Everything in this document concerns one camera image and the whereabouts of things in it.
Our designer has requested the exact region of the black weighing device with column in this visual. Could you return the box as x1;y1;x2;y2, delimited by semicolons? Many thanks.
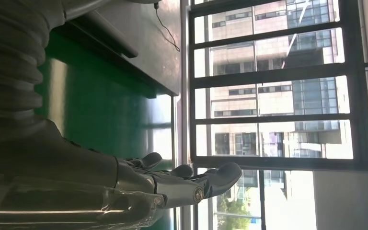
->
66;8;139;59

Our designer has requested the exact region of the thin black cable with plug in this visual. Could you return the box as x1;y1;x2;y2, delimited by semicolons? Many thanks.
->
153;1;182;52

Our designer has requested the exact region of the dark window frame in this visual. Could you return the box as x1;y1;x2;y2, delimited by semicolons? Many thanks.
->
181;0;368;230

